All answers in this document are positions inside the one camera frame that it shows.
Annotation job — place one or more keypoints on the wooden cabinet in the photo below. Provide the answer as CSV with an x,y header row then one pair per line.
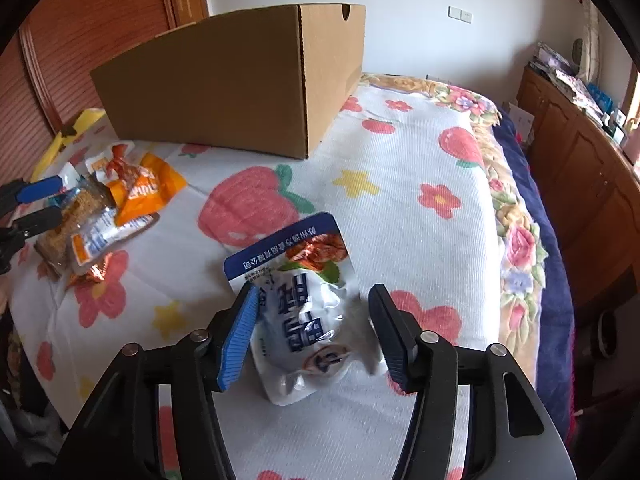
x,y
585,170

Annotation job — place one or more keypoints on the clear packet with orange label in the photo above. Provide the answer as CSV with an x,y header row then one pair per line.
x,y
102,236

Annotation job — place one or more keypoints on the pile of packets on cabinet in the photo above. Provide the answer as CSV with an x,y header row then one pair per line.
x,y
575,85

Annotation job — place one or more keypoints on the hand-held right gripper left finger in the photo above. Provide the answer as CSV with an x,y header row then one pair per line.
x,y
239,340

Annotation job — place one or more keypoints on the clear packet of brown snack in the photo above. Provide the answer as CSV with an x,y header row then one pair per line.
x,y
67,225

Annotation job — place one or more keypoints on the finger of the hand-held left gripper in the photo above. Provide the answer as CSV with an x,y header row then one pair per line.
x,y
35,222
42,188

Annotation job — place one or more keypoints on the wooden slatted wardrobe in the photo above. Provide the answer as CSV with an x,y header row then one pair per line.
x,y
90,35

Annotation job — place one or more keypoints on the white blue snack packet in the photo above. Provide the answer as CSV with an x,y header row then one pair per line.
x,y
300,310

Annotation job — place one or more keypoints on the white cardboard carton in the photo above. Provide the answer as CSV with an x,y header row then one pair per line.
x,y
520,121

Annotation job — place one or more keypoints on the orange chicken foot packet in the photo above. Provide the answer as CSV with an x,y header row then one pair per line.
x,y
147,185

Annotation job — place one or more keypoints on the patterned curtain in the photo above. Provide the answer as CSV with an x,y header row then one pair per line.
x,y
592,40

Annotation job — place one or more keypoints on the white round object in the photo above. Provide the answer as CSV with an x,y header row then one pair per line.
x,y
607,332

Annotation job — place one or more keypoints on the white wall switch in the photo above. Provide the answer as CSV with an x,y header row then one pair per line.
x,y
460,14

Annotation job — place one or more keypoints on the navy blue blanket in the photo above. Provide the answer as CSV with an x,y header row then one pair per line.
x,y
550,270

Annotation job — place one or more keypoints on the brown cardboard box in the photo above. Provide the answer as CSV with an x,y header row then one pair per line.
x,y
215,85

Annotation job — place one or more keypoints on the floral bedspread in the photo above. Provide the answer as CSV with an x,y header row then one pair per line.
x,y
515,240

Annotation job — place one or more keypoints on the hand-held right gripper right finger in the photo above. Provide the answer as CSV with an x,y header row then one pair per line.
x,y
387,330

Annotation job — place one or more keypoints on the white strawberry printed blanket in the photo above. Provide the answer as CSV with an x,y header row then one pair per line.
x,y
400,185

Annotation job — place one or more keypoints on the shiny copper snack packet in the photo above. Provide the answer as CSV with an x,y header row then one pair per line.
x,y
95,272

